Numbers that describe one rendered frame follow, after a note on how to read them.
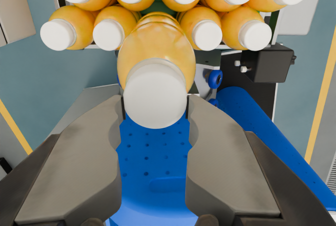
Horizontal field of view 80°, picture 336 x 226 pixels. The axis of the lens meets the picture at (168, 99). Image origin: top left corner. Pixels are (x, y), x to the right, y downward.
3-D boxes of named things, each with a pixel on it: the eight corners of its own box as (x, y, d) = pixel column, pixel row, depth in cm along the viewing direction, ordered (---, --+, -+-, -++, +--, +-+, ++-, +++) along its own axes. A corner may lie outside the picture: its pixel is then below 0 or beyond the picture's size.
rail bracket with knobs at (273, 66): (228, 67, 51) (243, 83, 42) (233, 37, 47) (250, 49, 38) (267, 66, 51) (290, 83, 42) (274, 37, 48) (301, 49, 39)
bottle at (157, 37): (138, 62, 31) (114, 143, 15) (129, 12, 28) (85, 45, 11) (184, 57, 31) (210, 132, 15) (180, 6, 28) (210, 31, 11)
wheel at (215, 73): (206, 90, 45) (214, 92, 44) (208, 71, 43) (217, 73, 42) (214, 83, 49) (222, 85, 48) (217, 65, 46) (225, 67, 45)
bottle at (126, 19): (144, 34, 47) (135, 58, 30) (113, 35, 47) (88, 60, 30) (142, 0, 43) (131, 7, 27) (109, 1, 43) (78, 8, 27)
